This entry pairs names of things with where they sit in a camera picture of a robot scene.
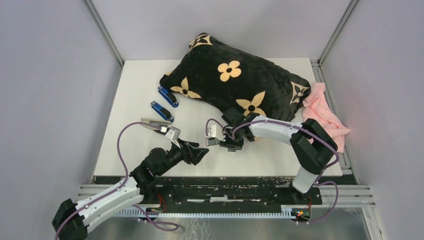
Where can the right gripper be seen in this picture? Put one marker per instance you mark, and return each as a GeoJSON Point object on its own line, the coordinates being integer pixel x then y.
{"type": "Point", "coordinates": [227, 144]}

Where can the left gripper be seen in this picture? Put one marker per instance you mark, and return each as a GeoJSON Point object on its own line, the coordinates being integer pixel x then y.
{"type": "Point", "coordinates": [192, 155]}

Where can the grey beige stapler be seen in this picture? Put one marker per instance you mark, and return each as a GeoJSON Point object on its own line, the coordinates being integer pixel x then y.
{"type": "Point", "coordinates": [157, 125]}

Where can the blue stapler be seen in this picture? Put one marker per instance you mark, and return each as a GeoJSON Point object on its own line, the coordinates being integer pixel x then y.
{"type": "Point", "coordinates": [162, 112]}
{"type": "Point", "coordinates": [168, 96]}

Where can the box of staples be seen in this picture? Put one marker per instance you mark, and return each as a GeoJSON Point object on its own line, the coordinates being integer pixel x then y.
{"type": "Point", "coordinates": [212, 141]}

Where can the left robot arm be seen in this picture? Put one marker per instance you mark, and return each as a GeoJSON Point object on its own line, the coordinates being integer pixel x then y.
{"type": "Point", "coordinates": [75, 220]}

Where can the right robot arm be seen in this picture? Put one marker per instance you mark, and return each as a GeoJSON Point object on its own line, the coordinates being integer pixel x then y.
{"type": "Point", "coordinates": [312, 145]}

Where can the black pillow with beige flowers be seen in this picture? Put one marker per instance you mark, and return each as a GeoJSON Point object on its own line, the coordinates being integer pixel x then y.
{"type": "Point", "coordinates": [226, 77]}

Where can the pink cloth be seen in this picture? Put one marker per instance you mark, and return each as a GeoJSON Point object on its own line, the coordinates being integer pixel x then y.
{"type": "Point", "coordinates": [317, 108]}

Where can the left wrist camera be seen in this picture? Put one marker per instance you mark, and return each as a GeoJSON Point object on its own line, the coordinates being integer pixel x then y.
{"type": "Point", "coordinates": [172, 133]}

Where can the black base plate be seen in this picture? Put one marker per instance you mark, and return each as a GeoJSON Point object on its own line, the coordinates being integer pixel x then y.
{"type": "Point", "coordinates": [236, 195]}

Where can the white cable duct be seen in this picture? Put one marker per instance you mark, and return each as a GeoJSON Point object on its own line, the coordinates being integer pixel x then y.
{"type": "Point", "coordinates": [134, 212]}

